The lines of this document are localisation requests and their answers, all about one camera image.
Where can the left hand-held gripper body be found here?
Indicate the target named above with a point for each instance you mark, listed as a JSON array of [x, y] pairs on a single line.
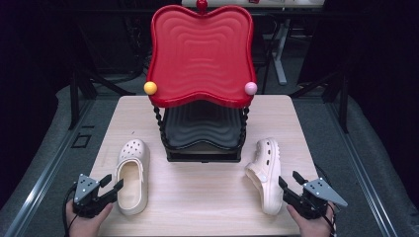
[[86, 194]]

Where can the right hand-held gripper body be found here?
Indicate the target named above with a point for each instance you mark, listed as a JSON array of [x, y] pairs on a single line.
[[313, 200]]

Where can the beige clog shoe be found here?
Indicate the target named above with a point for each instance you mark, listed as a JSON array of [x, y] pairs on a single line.
[[132, 184], [268, 177]]

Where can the red and black shoe rack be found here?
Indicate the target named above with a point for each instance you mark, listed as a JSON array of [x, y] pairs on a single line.
[[201, 56]]

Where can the person's right hand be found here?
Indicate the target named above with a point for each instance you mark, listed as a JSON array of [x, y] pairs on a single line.
[[314, 228]]

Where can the person's left hand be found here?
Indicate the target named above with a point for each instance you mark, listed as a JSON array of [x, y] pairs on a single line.
[[84, 227]]

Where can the black metal stand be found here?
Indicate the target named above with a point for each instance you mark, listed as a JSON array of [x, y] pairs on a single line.
[[75, 98], [343, 98]]

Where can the grey metal rail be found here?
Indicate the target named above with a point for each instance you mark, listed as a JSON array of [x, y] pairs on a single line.
[[49, 171], [362, 177]]

